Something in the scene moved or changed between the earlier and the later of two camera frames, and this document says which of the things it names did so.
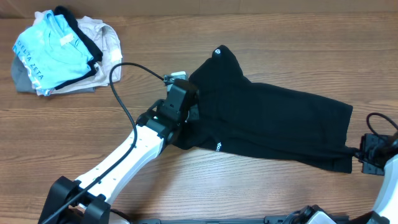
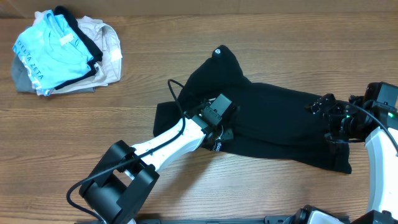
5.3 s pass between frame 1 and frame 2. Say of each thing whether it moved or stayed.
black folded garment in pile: stayed
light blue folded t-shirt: stayed
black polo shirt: stayed
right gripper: moved
